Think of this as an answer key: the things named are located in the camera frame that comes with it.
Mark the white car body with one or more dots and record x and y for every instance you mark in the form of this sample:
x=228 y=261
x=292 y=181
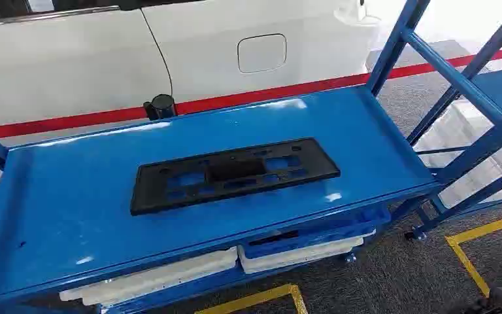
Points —
x=82 y=65

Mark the white plastic tray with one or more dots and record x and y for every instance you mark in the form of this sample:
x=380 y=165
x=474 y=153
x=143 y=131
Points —
x=294 y=258
x=155 y=275
x=463 y=130

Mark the blue metal shelf rack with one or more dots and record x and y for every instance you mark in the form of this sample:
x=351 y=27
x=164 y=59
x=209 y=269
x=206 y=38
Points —
x=450 y=73
x=82 y=195

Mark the black round cap post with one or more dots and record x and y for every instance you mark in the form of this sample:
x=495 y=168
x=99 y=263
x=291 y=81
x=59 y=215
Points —
x=162 y=106

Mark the black plastic mounting plate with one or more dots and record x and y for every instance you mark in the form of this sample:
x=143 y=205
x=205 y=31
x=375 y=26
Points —
x=233 y=171

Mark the blue plastic crate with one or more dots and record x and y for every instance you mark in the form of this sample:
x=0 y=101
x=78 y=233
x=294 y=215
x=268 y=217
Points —
x=311 y=242

